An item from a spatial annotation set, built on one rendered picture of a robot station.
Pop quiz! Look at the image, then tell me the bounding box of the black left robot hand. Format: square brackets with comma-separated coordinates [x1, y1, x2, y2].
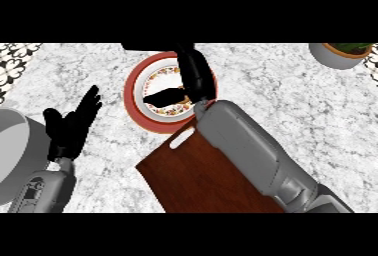
[42, 84, 106, 162]

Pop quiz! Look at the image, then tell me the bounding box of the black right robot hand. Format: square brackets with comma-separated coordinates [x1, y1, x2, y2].
[142, 43, 219, 108]

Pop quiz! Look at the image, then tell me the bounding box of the red-rimmed floral plate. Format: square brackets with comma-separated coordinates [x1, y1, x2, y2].
[123, 51, 221, 135]

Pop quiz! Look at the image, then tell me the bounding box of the large grey bowl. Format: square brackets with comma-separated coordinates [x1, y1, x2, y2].
[0, 107, 52, 206]

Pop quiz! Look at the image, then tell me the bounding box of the grey plant pot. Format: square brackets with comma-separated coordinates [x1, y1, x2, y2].
[308, 42, 378, 71]

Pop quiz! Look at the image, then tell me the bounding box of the brown wooden cutting board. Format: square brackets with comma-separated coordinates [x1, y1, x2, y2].
[135, 119, 287, 214]

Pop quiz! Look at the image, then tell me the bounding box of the green plant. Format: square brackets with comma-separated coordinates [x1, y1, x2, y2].
[334, 42, 377, 55]

